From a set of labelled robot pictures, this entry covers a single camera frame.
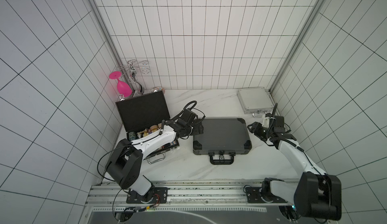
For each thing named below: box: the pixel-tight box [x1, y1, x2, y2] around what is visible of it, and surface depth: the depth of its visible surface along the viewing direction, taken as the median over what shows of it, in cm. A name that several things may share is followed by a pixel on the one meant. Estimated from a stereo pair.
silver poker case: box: [236, 86, 275, 118], surface depth 109 cm
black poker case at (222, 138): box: [192, 117, 253, 165], surface depth 85 cm
